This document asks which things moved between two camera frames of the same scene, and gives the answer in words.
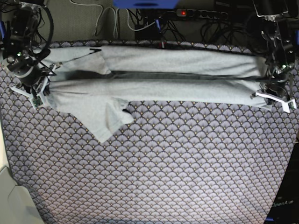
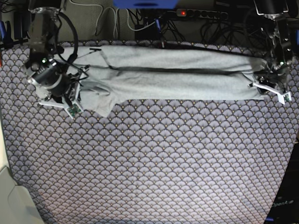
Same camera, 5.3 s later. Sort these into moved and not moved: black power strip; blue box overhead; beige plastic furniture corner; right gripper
Moved: right gripper
Not moved: black power strip; blue box overhead; beige plastic furniture corner
